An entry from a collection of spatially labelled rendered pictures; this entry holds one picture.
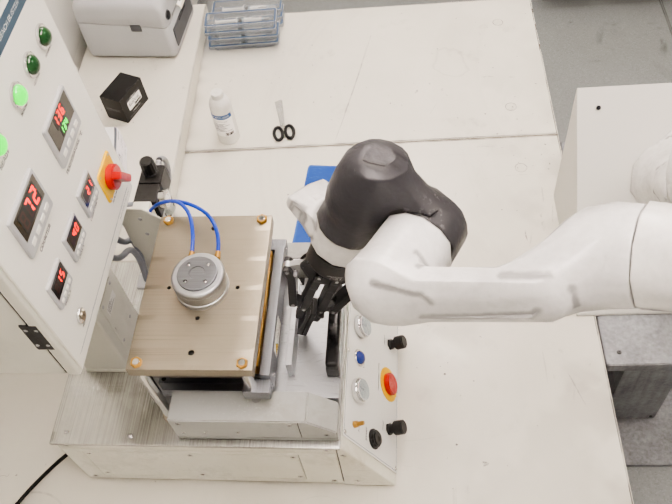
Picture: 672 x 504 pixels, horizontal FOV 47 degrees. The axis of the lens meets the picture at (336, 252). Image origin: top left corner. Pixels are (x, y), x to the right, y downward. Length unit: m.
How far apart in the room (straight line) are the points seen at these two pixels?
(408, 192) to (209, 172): 0.96
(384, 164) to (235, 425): 0.49
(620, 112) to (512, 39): 0.62
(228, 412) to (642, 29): 2.58
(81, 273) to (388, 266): 0.43
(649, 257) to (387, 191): 0.29
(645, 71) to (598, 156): 1.70
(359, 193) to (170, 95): 1.11
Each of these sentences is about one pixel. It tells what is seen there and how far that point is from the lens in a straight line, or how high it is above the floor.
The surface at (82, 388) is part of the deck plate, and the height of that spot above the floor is 0.93.
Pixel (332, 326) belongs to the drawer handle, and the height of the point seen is 1.01.
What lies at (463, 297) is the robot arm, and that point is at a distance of 0.81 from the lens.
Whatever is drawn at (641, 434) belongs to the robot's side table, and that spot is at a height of 0.01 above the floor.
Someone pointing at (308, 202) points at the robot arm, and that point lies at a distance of 1.00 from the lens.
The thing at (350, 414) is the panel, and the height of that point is 0.91.
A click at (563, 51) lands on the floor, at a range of 3.20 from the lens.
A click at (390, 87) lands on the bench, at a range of 1.91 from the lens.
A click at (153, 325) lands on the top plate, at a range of 1.13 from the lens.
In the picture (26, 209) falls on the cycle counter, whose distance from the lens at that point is 0.93.
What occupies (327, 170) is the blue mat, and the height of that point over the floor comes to 0.75.
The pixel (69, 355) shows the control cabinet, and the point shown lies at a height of 1.20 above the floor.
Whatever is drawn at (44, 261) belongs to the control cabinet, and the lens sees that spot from 0.98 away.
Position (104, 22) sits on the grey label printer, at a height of 0.91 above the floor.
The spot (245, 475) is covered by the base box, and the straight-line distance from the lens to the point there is 1.35.
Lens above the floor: 2.04
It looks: 54 degrees down
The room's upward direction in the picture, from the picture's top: 9 degrees counter-clockwise
